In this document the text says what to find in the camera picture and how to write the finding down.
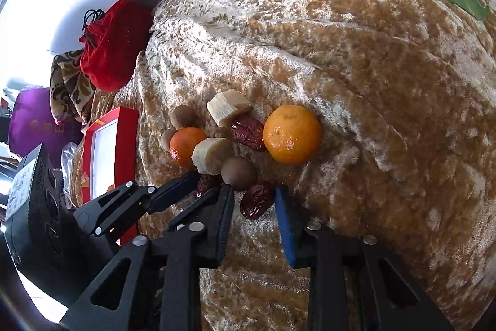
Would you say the red velvet drawstring pouch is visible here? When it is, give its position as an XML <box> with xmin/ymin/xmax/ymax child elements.
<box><xmin>78</xmin><ymin>0</ymin><xmax>153</xmax><ymax>93</ymax></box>

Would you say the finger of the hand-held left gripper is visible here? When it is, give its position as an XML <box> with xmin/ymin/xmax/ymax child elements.
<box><xmin>73</xmin><ymin>170</ymin><xmax>202</xmax><ymax>239</ymax></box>

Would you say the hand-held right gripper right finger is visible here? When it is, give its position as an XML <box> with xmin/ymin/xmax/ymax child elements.
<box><xmin>274</xmin><ymin>186</ymin><xmax>456</xmax><ymax>331</ymax></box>

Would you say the red box with white inside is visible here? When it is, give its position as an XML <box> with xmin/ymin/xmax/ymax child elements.
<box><xmin>82</xmin><ymin>107</ymin><xmax>141</xmax><ymax>247</ymax></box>

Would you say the large mandarin orange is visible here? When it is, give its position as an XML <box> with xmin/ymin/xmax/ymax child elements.
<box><xmin>263</xmin><ymin>104</ymin><xmax>323</xmax><ymax>166</ymax></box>

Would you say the purple cushion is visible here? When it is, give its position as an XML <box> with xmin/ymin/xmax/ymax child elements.
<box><xmin>8</xmin><ymin>86</ymin><xmax>84</xmax><ymax>169</ymax></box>

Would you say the gold brown velvet blanket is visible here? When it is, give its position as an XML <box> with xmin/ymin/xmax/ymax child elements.
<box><xmin>70</xmin><ymin>0</ymin><xmax>496</xmax><ymax>331</ymax></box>

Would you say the small mandarin orange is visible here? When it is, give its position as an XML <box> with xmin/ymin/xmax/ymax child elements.
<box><xmin>169</xmin><ymin>127</ymin><xmax>208</xmax><ymax>168</ymax></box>

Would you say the red jujube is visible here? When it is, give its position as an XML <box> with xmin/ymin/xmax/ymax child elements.
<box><xmin>195</xmin><ymin>173</ymin><xmax>223</xmax><ymax>199</ymax></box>
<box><xmin>229</xmin><ymin>115</ymin><xmax>268</xmax><ymax>152</ymax></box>
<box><xmin>239</xmin><ymin>181</ymin><xmax>277</xmax><ymax>220</ymax></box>

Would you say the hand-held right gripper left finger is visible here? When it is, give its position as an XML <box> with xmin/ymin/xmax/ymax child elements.
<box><xmin>58</xmin><ymin>184</ymin><xmax>235</xmax><ymax>331</ymax></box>

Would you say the brown patterned cloth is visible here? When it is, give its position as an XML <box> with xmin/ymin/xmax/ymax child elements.
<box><xmin>50</xmin><ymin>50</ymin><xmax>97</xmax><ymax>124</ymax></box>

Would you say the large brown longan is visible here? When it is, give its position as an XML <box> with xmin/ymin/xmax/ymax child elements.
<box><xmin>220</xmin><ymin>156</ymin><xmax>258</xmax><ymax>192</ymax></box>

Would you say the clear plastic bag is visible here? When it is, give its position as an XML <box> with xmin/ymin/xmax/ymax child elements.
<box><xmin>60</xmin><ymin>141</ymin><xmax>84</xmax><ymax>208</ymax></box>

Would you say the small brown longan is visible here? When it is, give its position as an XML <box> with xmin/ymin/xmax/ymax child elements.
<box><xmin>161</xmin><ymin>128</ymin><xmax>178</xmax><ymax>152</ymax></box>

